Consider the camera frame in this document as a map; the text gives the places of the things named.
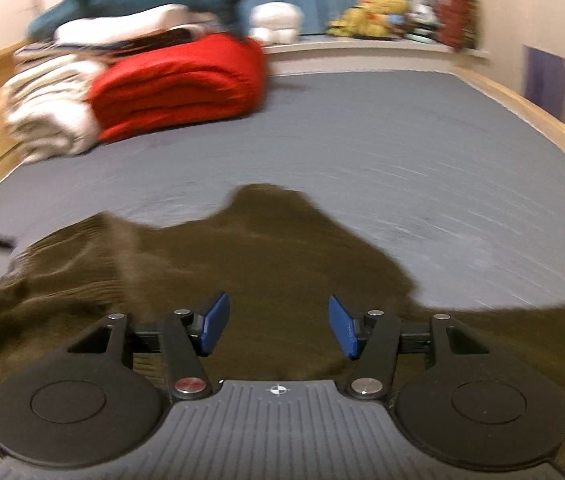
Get yellow bear plush toy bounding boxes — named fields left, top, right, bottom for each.
left=327, top=0, right=410, bottom=40

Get grey bed mattress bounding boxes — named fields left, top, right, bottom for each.
left=0, top=70, right=565, bottom=321

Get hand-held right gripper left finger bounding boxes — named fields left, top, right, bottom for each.
left=65, top=291, right=232, bottom=403

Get white folded blanket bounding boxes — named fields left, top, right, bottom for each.
left=3, top=54, right=104, bottom=162

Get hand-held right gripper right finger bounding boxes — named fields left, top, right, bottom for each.
left=328, top=294, right=494, bottom=402

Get dark red cushion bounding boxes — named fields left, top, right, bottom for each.
left=435, top=0, right=478, bottom=52

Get white plush toy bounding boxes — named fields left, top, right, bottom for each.
left=250, top=2, right=303, bottom=45

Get red folded comforter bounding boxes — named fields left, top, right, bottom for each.
left=88, top=34, right=269, bottom=144

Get olive corduroy pants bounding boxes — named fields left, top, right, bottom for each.
left=0, top=184, right=565, bottom=413

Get wooden bed frame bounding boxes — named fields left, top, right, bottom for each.
left=0, top=40, right=565, bottom=211

